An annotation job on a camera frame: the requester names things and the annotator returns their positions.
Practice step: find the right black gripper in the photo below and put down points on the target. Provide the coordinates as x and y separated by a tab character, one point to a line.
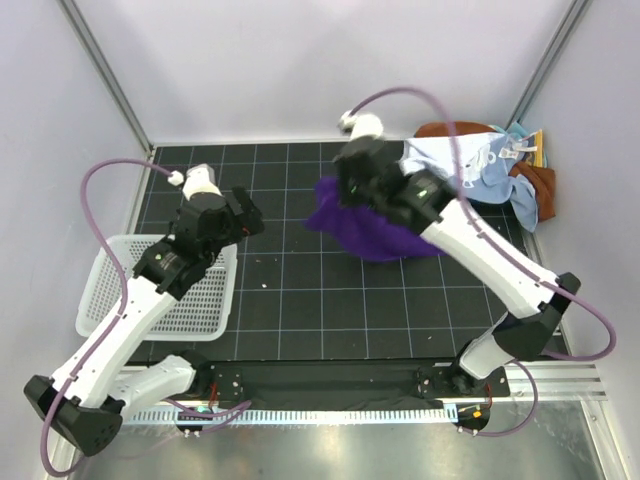
340	178

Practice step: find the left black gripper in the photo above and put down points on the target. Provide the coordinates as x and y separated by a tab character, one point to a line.
247	222

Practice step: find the purple towel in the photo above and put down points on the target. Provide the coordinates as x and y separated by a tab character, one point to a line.
362	232

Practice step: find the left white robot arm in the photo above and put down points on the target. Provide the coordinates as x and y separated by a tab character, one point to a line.
81	400

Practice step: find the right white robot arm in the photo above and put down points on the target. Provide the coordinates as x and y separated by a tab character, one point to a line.
428	206

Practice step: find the black grid mat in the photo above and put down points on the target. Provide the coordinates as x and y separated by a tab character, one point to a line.
299	296

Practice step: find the white plastic mesh basket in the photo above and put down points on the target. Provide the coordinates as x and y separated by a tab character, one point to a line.
200	316

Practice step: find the light blue towel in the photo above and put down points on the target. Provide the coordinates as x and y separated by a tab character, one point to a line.
499	183

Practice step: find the yellow patterned cloth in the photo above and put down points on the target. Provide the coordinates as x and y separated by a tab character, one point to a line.
539	145

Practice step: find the brown towel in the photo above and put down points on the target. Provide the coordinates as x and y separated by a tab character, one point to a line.
543	179

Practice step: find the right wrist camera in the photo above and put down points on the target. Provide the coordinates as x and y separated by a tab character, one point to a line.
359	125

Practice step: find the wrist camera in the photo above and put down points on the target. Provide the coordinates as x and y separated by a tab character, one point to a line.
200	179
359	125

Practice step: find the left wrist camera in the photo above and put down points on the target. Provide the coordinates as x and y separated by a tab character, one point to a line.
200	179

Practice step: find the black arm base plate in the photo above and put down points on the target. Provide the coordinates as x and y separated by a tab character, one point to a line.
286	382

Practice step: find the white slotted cable duct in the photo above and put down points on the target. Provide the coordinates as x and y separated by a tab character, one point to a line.
164	415

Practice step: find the right aluminium corner post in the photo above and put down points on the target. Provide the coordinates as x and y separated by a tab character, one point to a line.
559	40

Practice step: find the aluminium corner post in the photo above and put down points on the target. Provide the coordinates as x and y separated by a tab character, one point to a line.
559	40
99	61

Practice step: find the left aluminium corner post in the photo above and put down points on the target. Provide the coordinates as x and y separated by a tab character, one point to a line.
99	61

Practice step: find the aluminium front rail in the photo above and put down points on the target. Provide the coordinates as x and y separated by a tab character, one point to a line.
556	381

